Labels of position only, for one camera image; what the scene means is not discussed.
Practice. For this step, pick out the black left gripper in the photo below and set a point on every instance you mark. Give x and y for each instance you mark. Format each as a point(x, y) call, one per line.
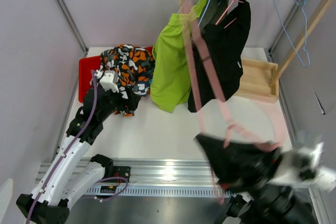
point(129, 104)

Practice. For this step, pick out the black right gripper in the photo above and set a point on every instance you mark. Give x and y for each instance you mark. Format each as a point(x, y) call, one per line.
point(246, 166)

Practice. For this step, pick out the blue patterned shorts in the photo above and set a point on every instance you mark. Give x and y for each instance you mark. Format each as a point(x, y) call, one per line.
point(142, 86)

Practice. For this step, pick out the orange camouflage shorts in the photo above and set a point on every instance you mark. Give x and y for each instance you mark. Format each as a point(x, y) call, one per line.
point(129, 62)

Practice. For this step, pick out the black shorts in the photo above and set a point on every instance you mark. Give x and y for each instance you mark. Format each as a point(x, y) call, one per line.
point(225, 42)

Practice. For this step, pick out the pink hanger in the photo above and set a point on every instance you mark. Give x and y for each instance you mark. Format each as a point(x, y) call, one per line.
point(235, 132)
point(226, 11)

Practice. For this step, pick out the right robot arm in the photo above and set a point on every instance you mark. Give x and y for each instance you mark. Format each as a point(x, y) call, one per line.
point(269, 204)

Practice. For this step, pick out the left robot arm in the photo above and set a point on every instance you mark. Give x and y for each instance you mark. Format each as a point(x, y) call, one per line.
point(55, 195)

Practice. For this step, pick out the lime green shorts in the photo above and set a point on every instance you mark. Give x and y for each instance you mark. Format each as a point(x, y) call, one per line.
point(171, 84)

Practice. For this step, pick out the dark grey shorts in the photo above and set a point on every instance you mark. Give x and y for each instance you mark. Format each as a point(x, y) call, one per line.
point(220, 5)

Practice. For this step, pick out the red plastic tray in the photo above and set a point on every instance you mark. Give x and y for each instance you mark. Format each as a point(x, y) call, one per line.
point(85, 67)

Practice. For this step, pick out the wooden clothes rack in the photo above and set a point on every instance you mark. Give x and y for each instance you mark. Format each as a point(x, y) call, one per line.
point(260, 80)

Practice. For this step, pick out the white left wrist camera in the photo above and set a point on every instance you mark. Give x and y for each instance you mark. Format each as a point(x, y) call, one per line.
point(107, 80)

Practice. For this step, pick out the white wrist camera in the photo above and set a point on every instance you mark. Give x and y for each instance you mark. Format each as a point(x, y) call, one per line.
point(107, 80)
point(300, 167)

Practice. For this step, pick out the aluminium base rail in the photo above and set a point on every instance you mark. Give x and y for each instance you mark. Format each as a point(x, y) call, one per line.
point(167, 172)

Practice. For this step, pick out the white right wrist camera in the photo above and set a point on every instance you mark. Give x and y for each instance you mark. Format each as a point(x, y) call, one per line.
point(300, 167)

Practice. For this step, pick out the slotted cable duct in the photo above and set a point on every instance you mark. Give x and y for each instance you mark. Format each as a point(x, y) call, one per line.
point(149, 191)

